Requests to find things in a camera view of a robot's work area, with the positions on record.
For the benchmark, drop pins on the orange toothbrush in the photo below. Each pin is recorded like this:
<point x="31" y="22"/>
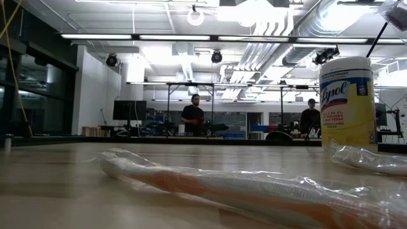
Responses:
<point x="365" y="159"/>
<point x="222" y="187"/>
<point x="397" y="14"/>

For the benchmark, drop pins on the background black robot arm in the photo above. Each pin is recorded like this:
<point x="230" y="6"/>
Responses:
<point x="217" y="128"/>

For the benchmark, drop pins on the person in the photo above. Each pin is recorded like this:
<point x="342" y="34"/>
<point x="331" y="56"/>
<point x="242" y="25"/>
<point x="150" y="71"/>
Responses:
<point x="192" y="116"/>
<point x="310" y="119"/>

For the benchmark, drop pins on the white paper roll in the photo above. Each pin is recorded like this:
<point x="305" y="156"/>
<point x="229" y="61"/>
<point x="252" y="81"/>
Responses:
<point x="181" y="129"/>

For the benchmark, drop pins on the blue storage bin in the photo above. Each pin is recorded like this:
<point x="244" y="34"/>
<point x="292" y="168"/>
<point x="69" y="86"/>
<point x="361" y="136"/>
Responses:
<point x="259" y="128"/>

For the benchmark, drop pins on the black ceiling spotlight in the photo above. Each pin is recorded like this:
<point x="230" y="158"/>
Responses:
<point x="217" y="56"/>
<point x="111" y="60"/>

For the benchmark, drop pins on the red storage bin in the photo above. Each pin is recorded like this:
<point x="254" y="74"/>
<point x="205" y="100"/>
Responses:
<point x="274" y="128"/>

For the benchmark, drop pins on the black computer monitor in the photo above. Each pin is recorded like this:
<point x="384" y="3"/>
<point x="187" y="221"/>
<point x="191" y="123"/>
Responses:
<point x="128" y="109"/>

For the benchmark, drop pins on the black beam with light strips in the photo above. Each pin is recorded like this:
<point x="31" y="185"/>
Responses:
<point x="214" y="38"/>

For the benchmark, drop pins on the black chair back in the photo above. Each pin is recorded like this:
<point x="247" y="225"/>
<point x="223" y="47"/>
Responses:
<point x="278" y="136"/>

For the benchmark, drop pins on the yellow Lysol wipes canister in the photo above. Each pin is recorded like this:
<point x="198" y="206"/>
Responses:
<point x="346" y="105"/>

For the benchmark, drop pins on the black monitor on stand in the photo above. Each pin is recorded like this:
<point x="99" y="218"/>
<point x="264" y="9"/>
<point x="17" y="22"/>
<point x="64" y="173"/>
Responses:
<point x="380" y="114"/>

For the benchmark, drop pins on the small white cylinder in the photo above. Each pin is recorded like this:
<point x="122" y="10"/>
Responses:
<point x="8" y="143"/>

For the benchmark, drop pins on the black background rig frame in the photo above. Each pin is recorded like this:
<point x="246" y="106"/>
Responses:
<point x="212" y="105"/>

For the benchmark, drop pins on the black aluminium table frame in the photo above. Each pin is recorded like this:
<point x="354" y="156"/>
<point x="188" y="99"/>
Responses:
<point x="270" y="142"/>

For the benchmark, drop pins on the silver ventilation duct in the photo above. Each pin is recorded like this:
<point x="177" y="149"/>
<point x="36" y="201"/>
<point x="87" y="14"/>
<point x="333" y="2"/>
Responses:
<point x="302" y="52"/>

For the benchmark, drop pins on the black ceiling camera cluster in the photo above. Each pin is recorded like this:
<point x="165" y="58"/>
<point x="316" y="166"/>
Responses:
<point x="326" y="54"/>

